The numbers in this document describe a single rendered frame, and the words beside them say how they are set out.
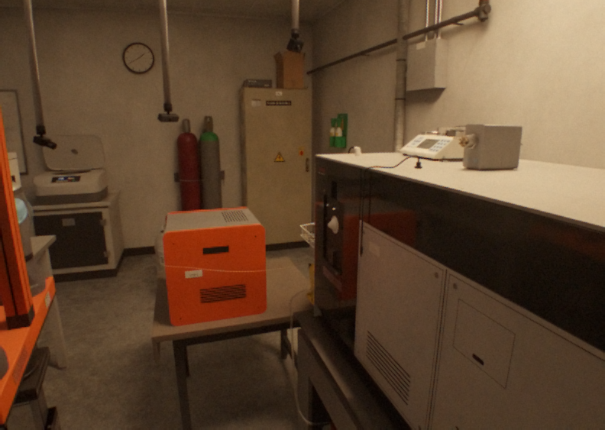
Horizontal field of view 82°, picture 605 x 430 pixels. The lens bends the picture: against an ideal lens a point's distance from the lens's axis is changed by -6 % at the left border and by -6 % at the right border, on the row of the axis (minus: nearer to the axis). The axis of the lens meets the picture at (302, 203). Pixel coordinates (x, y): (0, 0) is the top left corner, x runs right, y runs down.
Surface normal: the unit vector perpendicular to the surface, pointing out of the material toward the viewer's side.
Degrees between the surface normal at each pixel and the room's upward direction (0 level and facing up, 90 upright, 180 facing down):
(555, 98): 90
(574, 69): 90
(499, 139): 90
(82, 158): 105
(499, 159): 90
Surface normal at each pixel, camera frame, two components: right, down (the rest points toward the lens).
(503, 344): -0.95, 0.07
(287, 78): 0.32, 0.20
